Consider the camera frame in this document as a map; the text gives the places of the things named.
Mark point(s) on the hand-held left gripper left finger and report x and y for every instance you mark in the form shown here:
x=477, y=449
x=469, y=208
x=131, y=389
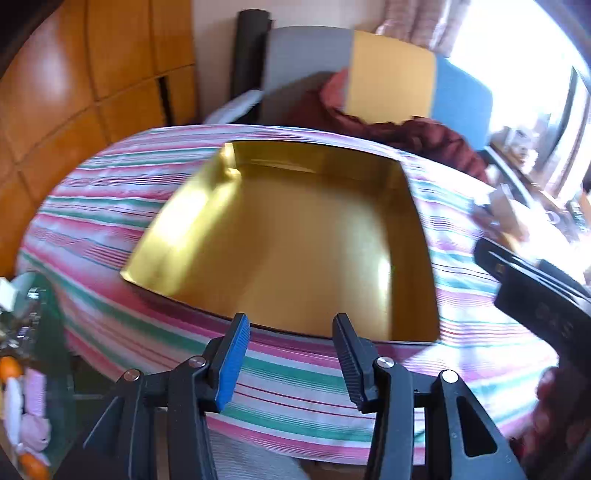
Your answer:
x=233, y=360

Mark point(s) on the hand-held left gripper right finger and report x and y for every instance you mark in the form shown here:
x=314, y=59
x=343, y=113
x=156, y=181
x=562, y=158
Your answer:
x=351, y=364

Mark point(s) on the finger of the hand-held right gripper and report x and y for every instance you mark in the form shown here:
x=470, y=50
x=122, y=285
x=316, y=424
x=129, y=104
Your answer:
x=561, y=277
x=496, y=263

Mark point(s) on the gold tin box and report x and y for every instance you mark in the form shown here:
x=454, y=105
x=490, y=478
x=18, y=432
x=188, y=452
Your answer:
x=300, y=240

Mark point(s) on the person's right hand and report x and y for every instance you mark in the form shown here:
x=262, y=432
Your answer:
x=558, y=415

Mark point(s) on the maroon padded jacket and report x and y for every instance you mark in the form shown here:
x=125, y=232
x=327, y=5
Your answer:
x=429, y=138

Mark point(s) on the green glass side table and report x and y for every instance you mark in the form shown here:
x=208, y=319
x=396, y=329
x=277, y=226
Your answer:
x=51, y=332

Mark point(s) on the pink wrapped pack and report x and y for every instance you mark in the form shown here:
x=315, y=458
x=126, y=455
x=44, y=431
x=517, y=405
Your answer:
x=37, y=410

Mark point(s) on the striped tablecloth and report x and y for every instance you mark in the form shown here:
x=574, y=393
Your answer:
x=115, y=194

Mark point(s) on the grey yellow blue armchair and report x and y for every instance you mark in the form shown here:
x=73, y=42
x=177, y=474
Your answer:
x=392, y=74

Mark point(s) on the orange fruit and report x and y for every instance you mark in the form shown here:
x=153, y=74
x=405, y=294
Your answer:
x=34, y=466
x=9, y=368

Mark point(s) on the white soft pouch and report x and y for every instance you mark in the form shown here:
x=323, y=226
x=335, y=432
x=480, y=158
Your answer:
x=13, y=406

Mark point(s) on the small white cube box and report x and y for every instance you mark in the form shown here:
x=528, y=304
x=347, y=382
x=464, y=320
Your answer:
x=8, y=291

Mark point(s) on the pink patterned curtain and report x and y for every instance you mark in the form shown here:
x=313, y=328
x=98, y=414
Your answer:
x=415, y=23

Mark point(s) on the black rolled mat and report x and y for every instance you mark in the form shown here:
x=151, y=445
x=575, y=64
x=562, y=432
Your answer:
x=249, y=55

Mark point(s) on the wooden wardrobe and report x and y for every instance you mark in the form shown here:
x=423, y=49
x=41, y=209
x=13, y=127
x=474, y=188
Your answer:
x=69, y=92

